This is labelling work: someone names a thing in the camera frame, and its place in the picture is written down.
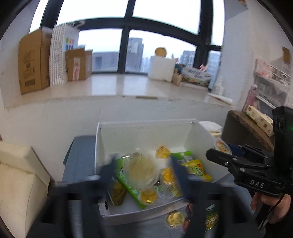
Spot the small open cardboard box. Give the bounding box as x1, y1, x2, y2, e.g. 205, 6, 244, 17
65, 48, 92, 81

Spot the cream printed tissue box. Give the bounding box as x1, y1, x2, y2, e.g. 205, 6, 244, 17
245, 106, 274, 137

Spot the cream leather sofa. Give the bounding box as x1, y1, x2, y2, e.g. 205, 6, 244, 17
1, 141, 51, 237

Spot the yellow snack bag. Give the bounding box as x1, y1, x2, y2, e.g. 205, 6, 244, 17
182, 159, 213, 182

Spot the orange lid jelly cup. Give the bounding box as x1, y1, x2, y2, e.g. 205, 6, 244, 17
214, 138, 232, 155

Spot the large cardboard box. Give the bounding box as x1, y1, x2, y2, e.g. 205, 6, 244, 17
18, 27, 53, 94

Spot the large green seaweed snack bag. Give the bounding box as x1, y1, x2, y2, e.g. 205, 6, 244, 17
115, 158, 146, 209

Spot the white storage box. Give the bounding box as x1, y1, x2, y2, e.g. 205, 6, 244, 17
95, 119, 228, 225

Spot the black window frame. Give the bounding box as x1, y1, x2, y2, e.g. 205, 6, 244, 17
40, 1, 225, 74

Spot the small green snack bag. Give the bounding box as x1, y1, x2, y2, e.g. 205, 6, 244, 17
205, 204, 218, 230

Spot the green triangular snack pack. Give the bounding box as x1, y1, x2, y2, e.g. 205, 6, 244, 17
108, 181, 127, 206

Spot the person's right hand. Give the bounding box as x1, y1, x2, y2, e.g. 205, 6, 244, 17
250, 192, 291, 224

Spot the long green snack bar pack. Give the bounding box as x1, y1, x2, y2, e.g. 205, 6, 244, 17
170, 151, 194, 165

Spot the wooden side shelf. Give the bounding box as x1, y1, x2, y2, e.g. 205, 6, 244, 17
222, 110, 275, 152

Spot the white foam box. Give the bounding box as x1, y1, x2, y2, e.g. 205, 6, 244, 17
147, 55, 175, 82

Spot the dark yellow jelly cup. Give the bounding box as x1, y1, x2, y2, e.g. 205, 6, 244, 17
140, 187, 158, 205

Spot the blue grey table mat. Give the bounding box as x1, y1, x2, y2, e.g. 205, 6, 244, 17
27, 134, 262, 238

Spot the pale yellow jelly cup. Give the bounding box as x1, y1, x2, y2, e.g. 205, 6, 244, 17
123, 153, 160, 190
165, 211, 185, 228

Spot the white patterned paper bag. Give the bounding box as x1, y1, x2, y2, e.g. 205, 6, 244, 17
49, 23, 85, 86

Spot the clear plastic drawer unit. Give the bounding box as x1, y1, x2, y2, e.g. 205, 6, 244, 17
250, 47, 292, 114

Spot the pink jelly cup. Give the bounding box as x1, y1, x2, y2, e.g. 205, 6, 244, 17
181, 203, 193, 234

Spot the landscape printed long box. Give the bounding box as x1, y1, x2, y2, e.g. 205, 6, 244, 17
181, 67, 212, 88

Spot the orange round fruit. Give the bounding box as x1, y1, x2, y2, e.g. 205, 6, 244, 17
155, 47, 167, 57

